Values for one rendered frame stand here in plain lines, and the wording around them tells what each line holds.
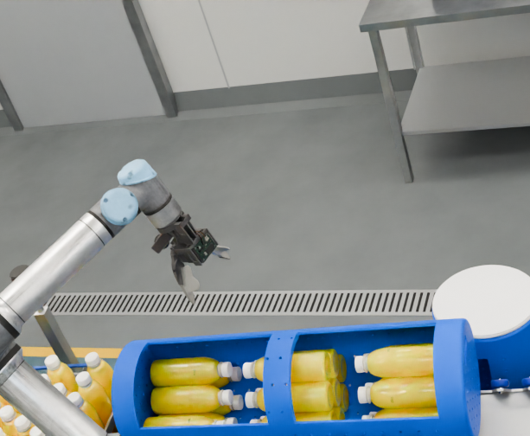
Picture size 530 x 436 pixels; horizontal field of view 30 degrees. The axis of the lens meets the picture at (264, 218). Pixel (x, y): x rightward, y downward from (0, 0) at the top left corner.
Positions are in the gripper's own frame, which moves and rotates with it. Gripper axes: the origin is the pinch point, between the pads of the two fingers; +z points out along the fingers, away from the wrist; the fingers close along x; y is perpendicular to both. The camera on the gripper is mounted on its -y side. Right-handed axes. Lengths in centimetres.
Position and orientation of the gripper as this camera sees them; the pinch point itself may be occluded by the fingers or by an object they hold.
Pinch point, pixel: (210, 281)
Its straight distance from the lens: 233.4
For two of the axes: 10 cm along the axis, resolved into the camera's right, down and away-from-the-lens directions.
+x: 5.2, -6.7, 5.2
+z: 5.1, 7.4, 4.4
